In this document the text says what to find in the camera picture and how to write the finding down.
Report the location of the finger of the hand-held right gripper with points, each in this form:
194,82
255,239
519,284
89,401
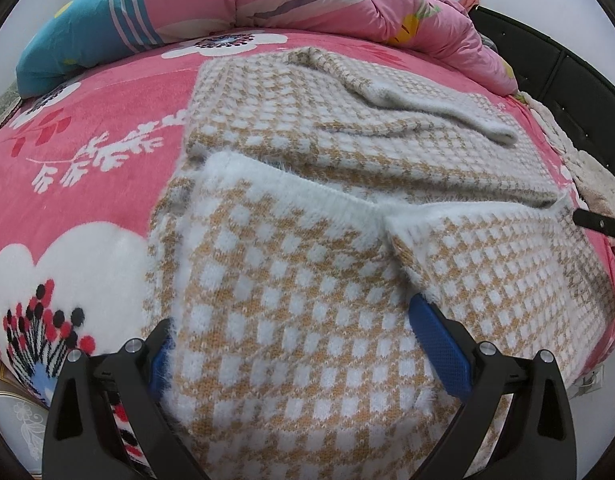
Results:
600,222

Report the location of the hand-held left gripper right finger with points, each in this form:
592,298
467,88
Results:
440,347

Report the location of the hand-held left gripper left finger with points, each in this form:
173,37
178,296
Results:
156,367

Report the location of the beige white houndstooth knit coat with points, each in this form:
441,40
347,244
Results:
312,260

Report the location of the cream fuzzy garment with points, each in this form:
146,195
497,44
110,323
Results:
592,180

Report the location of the grey patterned bedsheet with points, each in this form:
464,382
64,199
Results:
17,410

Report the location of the black padded headboard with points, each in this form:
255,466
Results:
577,75

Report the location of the grey checked cloth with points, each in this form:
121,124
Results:
486,41

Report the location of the red cloth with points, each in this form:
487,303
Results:
470,1

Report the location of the pink floral fleece blanket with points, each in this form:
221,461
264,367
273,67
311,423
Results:
87,110

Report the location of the green patterned cloth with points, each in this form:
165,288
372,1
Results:
2,107

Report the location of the white wall socket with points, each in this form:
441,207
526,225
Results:
590,382

